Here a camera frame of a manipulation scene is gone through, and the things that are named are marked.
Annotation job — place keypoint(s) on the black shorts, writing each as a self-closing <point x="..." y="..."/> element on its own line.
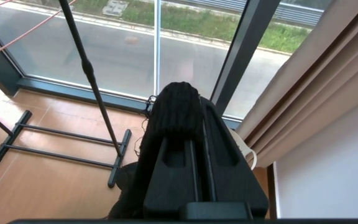
<point x="176" y="109"/>

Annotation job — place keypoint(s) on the white laundry basket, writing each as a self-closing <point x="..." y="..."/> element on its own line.
<point x="242" y="146"/>

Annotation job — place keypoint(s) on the window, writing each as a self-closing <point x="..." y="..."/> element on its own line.
<point x="244" y="46"/>

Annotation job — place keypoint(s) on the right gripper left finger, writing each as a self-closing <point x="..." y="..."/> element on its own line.
<point x="169" y="180"/>

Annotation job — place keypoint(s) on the black clothes rack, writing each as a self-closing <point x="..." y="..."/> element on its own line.
<point x="87" y="68"/>

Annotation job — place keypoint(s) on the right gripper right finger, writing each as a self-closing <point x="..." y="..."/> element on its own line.
<point x="238" y="183"/>

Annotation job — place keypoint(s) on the beige curtain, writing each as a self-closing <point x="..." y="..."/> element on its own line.
<point x="322" y="77"/>

